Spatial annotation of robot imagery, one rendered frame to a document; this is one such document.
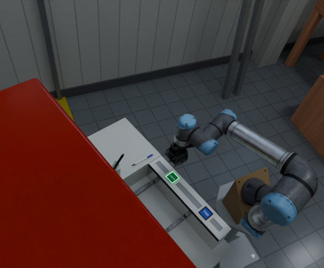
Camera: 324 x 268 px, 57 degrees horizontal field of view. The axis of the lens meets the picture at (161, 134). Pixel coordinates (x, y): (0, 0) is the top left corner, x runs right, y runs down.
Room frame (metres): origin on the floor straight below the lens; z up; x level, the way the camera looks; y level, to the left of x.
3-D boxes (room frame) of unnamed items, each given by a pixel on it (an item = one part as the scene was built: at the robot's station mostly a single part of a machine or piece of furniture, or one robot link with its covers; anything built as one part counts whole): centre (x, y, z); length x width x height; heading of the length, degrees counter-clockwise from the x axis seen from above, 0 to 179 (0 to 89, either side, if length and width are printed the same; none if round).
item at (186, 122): (0.86, -0.10, 1.40); 0.09 x 0.08 x 0.11; 53
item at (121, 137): (0.89, 0.31, 0.89); 0.62 x 0.35 x 0.14; 139
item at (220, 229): (0.79, -0.20, 0.89); 0.55 x 0.09 x 0.14; 49
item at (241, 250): (0.92, -0.62, 0.41); 0.51 x 0.44 x 0.82; 124
